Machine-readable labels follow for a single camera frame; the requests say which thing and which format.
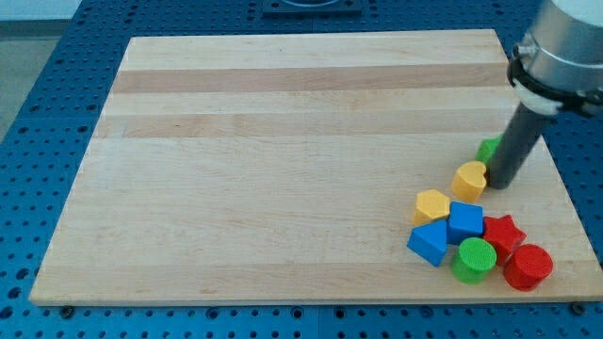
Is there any light wooden board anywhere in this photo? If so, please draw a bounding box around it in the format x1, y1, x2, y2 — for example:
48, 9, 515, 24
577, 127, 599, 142
29, 29, 602, 307

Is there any green cylinder block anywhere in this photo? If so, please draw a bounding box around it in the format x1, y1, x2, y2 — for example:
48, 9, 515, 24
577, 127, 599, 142
451, 237, 497, 284

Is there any red cylinder block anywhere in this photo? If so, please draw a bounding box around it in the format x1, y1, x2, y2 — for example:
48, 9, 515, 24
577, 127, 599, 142
503, 244, 554, 292

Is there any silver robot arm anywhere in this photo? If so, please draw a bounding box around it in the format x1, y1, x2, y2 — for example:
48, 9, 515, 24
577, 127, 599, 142
508, 0, 602, 117

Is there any yellow hexagon block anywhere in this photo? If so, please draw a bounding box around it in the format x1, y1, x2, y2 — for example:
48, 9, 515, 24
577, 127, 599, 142
413, 189, 451, 226

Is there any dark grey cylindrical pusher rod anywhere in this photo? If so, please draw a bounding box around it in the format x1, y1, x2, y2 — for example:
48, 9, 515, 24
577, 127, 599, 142
488, 104, 554, 189

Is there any yellow heart block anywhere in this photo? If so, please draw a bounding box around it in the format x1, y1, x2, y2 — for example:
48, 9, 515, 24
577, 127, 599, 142
450, 161, 487, 203

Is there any red star block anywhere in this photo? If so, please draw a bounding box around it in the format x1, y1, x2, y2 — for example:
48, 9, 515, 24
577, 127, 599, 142
482, 215, 527, 266

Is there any green star block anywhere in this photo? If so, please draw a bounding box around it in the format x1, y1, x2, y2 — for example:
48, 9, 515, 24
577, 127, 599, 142
474, 135, 502, 166

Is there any blue triangle block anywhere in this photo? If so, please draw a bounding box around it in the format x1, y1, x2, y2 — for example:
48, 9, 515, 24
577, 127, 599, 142
407, 220, 448, 266

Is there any blue cube block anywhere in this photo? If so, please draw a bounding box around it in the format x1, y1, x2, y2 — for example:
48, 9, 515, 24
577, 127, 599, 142
447, 202, 483, 245

